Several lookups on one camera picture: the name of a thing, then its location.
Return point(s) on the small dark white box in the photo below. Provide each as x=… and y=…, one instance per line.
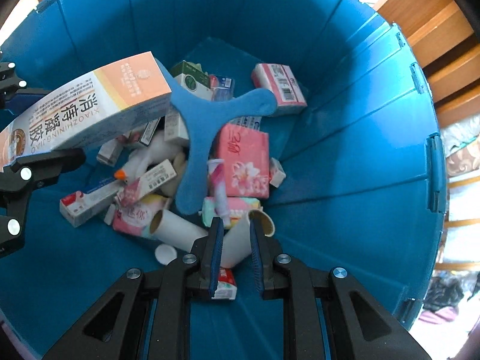
x=148, y=131

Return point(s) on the white round cap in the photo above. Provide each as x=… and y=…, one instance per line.
x=165, y=254

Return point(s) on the white paper tube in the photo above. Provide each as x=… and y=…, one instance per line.
x=176, y=228

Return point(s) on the pink white barcode box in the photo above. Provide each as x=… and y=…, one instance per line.
x=279, y=86

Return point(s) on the white red toothpaste box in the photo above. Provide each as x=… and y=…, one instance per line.
x=86, y=202

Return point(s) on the white pink long box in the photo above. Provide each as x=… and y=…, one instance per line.
x=148, y=182

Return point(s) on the green white carton box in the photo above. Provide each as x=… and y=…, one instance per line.
x=191, y=78

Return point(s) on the white text box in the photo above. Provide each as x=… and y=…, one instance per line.
x=176, y=125

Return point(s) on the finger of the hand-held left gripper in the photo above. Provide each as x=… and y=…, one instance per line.
x=37, y=170
x=17, y=99

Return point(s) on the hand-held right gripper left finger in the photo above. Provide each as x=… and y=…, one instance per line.
x=216, y=255

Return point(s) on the wooden slatted furniture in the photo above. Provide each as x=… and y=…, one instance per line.
x=442, y=63

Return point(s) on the pink white soft pack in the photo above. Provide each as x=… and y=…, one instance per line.
x=131, y=219

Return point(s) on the beige swirl patterned cloth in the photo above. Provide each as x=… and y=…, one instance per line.
x=461, y=150

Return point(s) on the dark clothes pile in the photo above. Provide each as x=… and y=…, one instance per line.
x=446, y=292

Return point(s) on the white goose plush toy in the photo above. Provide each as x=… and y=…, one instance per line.
x=150, y=157

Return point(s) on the red green white small pack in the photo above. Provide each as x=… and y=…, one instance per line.
x=227, y=283

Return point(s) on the orange white medicine box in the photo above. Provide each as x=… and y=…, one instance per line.
x=93, y=108

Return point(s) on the white paper cup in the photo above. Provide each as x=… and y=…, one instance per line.
x=238, y=243

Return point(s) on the pink floral tissue pack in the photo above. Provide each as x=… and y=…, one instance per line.
x=243, y=157

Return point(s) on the pink white tube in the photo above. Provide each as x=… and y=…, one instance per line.
x=217, y=183

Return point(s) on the red blue toothpaste box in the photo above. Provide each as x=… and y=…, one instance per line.
x=225, y=84

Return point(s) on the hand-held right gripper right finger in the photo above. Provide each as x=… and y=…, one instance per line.
x=256, y=255

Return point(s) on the small white red box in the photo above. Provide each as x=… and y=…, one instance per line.
x=276, y=172

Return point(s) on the pastel striped tissue pack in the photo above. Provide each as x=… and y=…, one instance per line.
x=240, y=205

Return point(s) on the blue plastic storage bin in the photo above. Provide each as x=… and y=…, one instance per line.
x=337, y=138

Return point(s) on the small white brown box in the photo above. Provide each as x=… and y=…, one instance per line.
x=110, y=152

